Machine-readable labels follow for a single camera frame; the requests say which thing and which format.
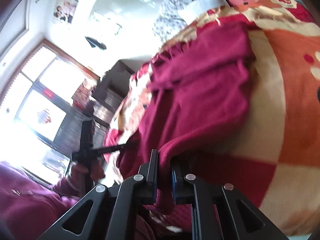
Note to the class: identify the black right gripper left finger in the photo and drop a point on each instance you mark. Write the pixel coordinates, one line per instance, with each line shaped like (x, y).
(109, 212)

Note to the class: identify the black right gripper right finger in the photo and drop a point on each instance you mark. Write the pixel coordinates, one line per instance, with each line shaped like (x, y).
(219, 212)

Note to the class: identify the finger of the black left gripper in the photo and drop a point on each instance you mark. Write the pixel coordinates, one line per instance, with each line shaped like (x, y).
(114, 148)

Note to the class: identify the dark red sweater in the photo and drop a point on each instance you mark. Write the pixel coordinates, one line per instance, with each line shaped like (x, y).
(199, 94)

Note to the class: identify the magenta sleeve forearm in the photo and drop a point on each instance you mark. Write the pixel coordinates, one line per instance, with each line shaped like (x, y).
(28, 209)

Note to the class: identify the person's left hand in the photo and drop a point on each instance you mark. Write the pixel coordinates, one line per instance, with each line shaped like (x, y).
(78, 172)

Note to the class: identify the dark wooden side table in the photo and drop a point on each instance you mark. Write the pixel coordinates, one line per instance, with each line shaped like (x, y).
(108, 94)

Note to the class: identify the red orange patterned blanket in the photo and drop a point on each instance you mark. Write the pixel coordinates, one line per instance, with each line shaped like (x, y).
(273, 158)

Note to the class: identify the dark hanging cloth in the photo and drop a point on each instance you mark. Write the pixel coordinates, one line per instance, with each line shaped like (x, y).
(95, 43)

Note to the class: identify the floral quilt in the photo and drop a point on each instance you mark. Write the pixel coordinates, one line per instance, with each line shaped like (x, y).
(169, 23)

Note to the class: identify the white pillow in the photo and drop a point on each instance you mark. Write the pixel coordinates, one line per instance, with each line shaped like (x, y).
(198, 7)

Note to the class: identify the window with wooden frame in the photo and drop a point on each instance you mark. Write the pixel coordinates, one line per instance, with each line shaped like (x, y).
(42, 110)

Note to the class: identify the wall photo poster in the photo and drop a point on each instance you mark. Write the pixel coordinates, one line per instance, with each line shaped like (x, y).
(64, 11)

